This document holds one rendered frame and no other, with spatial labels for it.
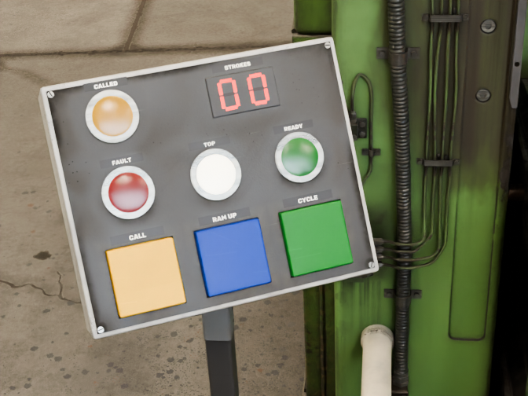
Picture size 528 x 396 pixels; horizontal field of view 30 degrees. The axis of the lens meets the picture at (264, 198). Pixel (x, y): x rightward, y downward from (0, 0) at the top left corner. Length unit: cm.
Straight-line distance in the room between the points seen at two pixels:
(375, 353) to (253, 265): 47
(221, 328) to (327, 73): 38
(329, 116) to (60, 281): 183
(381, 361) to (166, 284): 53
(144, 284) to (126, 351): 151
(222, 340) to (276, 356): 121
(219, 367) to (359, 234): 31
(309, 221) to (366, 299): 45
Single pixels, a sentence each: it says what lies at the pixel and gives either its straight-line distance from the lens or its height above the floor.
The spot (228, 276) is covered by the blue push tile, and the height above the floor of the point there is 99.
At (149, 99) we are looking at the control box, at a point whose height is 117.
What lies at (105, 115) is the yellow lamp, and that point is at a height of 117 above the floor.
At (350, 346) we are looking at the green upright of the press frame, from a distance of 162.
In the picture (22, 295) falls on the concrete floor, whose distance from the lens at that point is 286.
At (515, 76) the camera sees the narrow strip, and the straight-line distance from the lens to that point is 137.
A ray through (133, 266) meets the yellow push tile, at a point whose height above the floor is 102.
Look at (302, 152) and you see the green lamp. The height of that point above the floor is 110.
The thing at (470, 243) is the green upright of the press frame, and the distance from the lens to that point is 150.
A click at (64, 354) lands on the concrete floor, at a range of 262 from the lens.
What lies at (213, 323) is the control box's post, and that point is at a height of 83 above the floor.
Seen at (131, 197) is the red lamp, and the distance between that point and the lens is 109.
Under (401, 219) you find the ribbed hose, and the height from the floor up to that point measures 86.
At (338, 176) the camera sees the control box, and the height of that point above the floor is 106.
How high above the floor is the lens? 164
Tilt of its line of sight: 31 degrees down
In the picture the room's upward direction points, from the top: 3 degrees counter-clockwise
